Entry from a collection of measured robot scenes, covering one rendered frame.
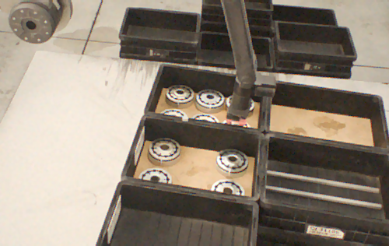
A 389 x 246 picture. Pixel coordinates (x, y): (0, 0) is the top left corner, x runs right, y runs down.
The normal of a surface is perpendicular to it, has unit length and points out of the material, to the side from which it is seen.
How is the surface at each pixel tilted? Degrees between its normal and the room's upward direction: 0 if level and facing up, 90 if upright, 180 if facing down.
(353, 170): 90
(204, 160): 0
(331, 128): 0
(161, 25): 90
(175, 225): 0
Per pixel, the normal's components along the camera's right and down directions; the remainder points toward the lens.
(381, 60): 0.08, -0.76
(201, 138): -0.14, 0.63
